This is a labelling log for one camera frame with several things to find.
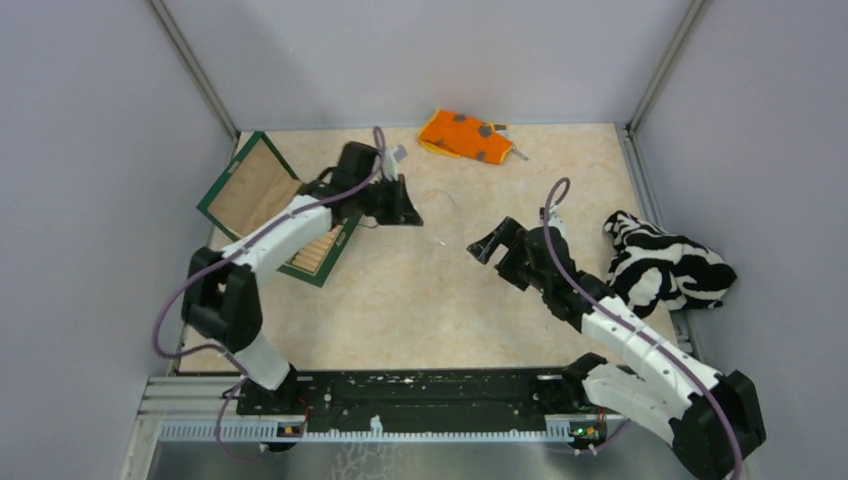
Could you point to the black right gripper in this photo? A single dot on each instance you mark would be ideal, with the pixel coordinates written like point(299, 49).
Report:
point(510, 234)

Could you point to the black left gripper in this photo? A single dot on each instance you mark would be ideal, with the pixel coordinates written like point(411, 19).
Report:
point(402, 210)

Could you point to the silver bangle with pearls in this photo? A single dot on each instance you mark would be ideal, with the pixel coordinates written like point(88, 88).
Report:
point(443, 218)

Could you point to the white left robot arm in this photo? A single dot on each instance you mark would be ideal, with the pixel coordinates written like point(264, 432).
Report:
point(221, 299)

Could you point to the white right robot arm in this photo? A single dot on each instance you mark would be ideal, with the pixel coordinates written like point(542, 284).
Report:
point(710, 420)

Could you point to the green jewelry box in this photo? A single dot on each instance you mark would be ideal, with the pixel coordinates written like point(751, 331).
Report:
point(257, 184)

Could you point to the orange spotted cloth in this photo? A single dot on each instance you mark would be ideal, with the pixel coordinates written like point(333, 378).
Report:
point(460, 135)

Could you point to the zebra striped cloth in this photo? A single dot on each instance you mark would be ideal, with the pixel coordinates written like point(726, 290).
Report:
point(652, 267)

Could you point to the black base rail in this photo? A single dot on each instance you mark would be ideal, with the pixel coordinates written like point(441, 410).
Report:
point(454, 401)

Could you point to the white toothed cable strip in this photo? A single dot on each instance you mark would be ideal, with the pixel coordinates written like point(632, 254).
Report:
point(270, 431)

